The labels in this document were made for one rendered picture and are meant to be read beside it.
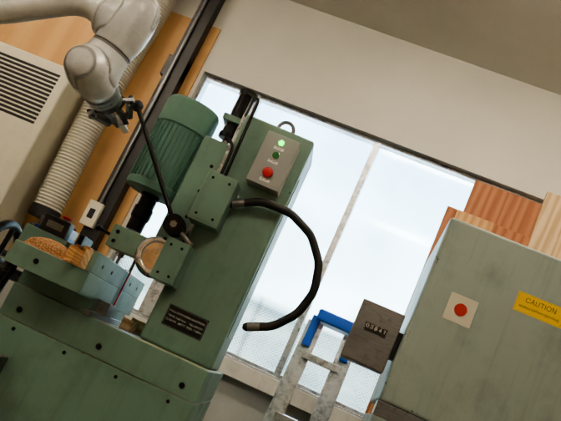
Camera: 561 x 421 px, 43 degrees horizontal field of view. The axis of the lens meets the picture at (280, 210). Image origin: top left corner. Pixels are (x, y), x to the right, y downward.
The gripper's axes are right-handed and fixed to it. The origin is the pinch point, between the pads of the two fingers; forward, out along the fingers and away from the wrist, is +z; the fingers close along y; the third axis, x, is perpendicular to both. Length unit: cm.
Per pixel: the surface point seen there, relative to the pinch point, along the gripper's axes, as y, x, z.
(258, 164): 32.5, -21.5, 6.2
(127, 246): -11.2, -28.7, 19.7
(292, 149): 43.1, -20.4, 6.3
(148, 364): -12, -65, 1
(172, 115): 13.4, 4.1, 15.1
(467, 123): 147, 9, 152
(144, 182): -0.5, -13.3, 14.5
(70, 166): -47, 51, 149
